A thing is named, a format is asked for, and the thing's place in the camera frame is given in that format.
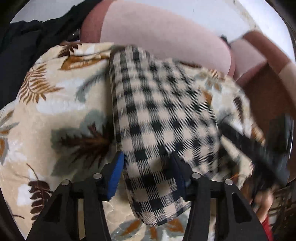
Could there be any black beige checkered shirt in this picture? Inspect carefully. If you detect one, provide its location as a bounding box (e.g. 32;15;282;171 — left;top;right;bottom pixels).
108;45;258;227

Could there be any dark navy clothing pile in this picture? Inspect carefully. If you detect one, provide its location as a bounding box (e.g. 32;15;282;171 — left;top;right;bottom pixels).
1;1;100;108

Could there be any person's right hand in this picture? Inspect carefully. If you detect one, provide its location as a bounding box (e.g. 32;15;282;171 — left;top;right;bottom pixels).
240;178;273;223

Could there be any leaf patterned fleece blanket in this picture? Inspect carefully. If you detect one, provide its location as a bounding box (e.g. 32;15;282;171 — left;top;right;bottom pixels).
1;43;265;240

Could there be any pink maroon pillow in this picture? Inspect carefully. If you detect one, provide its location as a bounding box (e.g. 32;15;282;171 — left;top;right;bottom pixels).
230;30;291;86

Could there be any pink mattress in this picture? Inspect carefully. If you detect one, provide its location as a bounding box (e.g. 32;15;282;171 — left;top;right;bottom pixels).
80;1;235;76

